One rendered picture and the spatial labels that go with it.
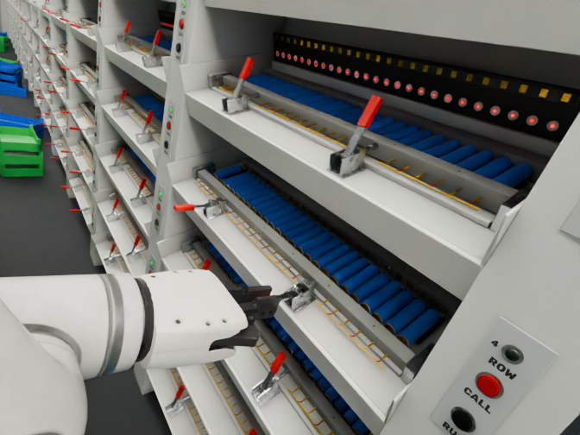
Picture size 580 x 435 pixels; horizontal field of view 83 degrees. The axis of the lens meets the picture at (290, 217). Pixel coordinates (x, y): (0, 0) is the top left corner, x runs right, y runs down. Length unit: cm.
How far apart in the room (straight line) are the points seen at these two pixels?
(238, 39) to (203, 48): 8
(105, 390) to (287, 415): 76
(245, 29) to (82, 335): 64
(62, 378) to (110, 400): 101
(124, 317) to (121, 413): 92
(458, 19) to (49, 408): 38
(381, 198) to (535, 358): 18
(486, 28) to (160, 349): 37
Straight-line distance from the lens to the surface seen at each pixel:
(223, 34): 75
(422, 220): 33
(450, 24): 35
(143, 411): 121
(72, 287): 30
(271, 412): 61
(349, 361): 43
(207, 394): 84
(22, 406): 22
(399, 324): 45
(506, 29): 33
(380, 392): 42
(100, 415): 121
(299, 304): 47
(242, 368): 64
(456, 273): 32
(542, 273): 29
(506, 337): 31
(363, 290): 48
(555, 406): 32
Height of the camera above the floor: 101
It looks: 23 degrees down
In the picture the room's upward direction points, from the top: 17 degrees clockwise
